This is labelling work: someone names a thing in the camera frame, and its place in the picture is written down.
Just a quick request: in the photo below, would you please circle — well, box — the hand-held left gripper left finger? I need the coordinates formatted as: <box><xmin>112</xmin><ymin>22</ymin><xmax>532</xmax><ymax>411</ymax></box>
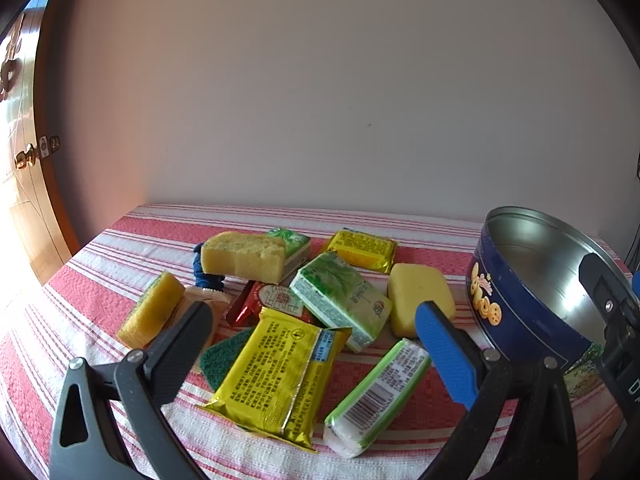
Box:
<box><xmin>48</xmin><ymin>301</ymin><xmax>213</xmax><ymax>480</ymax></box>

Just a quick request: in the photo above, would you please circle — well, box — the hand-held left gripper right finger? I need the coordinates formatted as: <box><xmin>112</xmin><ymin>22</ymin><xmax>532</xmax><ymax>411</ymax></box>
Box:
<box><xmin>415</xmin><ymin>301</ymin><xmax>593</xmax><ymax>480</ymax></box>

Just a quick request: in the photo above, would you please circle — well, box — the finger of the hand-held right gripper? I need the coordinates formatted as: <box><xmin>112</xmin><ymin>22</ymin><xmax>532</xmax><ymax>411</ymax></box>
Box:
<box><xmin>578</xmin><ymin>254</ymin><xmax>640</xmax><ymax>326</ymax></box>

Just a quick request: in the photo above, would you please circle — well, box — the worn green scouring pad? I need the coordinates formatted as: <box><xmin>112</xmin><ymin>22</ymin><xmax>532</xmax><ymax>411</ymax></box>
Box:
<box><xmin>199</xmin><ymin>327</ymin><xmax>258</xmax><ymax>393</ymax></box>

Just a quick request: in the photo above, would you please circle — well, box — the yellow green scouring sponge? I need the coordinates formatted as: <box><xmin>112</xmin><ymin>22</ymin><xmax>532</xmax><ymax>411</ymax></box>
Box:
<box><xmin>116</xmin><ymin>272</ymin><xmax>187</xmax><ymax>350</ymax></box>

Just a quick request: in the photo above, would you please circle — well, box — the beige snack packet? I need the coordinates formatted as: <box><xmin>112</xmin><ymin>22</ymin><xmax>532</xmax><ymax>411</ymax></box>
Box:
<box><xmin>170</xmin><ymin>285</ymin><xmax>231</xmax><ymax>351</ymax></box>

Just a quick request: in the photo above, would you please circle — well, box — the rounded yellow sponge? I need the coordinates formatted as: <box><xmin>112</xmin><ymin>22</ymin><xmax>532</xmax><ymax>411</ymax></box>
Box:
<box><xmin>387</xmin><ymin>263</ymin><xmax>457</xmax><ymax>339</ymax></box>

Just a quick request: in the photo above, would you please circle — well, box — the blue braided object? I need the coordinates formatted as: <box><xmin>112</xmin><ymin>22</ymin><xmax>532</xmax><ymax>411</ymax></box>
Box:
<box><xmin>192</xmin><ymin>242</ymin><xmax>226</xmax><ymax>291</ymax></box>

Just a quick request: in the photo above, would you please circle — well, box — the round blue cookie tin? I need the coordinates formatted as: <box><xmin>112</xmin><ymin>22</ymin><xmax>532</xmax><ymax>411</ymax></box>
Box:
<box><xmin>466</xmin><ymin>206</ymin><xmax>632</xmax><ymax>375</ymax></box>

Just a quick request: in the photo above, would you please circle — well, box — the long green tissue pack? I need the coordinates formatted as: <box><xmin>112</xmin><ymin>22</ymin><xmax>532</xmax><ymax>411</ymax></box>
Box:
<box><xmin>322</xmin><ymin>338</ymin><xmax>432</xmax><ymax>459</ymax></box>

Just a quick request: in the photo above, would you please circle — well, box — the red snack packet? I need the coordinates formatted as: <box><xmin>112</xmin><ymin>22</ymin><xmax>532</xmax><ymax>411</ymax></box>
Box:
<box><xmin>224</xmin><ymin>281</ymin><xmax>321</xmax><ymax>328</ymax></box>

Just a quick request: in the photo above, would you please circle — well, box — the large yellow snack packet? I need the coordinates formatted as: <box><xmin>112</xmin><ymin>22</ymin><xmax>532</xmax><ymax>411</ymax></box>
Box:
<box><xmin>197</xmin><ymin>306</ymin><xmax>352</xmax><ymax>453</ymax></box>

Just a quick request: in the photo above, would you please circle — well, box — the torn yellow sponge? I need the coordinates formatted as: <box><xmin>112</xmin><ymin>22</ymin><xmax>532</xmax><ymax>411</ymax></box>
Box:
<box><xmin>200</xmin><ymin>231</ymin><xmax>287</xmax><ymax>283</ymax></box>

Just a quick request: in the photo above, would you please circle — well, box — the wide green tissue pack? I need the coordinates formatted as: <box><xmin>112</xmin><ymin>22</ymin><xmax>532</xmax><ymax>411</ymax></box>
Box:
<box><xmin>290</xmin><ymin>251</ymin><xmax>393</xmax><ymax>353</ymax></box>

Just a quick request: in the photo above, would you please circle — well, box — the small yellow snack packet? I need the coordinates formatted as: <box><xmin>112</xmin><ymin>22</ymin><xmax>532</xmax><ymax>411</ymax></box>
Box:
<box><xmin>320</xmin><ymin>228</ymin><xmax>398</xmax><ymax>275</ymax></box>

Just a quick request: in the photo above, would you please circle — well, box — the small green tissue pack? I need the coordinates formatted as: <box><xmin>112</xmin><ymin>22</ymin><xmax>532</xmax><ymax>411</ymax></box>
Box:
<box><xmin>264</xmin><ymin>227</ymin><xmax>312</xmax><ymax>281</ymax></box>

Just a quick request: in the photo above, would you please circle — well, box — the red white striped tablecloth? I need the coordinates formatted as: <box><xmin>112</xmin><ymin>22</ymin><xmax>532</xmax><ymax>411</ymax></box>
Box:
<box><xmin>0</xmin><ymin>204</ymin><xmax>632</xmax><ymax>480</ymax></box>

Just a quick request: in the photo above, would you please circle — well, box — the wooden door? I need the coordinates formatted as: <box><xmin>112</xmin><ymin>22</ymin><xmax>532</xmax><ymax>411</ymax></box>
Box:
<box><xmin>0</xmin><ymin>0</ymin><xmax>83</xmax><ymax>286</ymax></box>

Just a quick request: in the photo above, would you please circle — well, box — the door hanging ornament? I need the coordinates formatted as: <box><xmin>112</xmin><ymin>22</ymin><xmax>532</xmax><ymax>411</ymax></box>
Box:
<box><xmin>0</xmin><ymin>12</ymin><xmax>26</xmax><ymax>103</ymax></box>

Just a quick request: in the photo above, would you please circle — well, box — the brass door handle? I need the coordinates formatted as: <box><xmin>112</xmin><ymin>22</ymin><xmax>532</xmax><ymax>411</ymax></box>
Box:
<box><xmin>14</xmin><ymin>145</ymin><xmax>41</xmax><ymax>171</ymax></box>

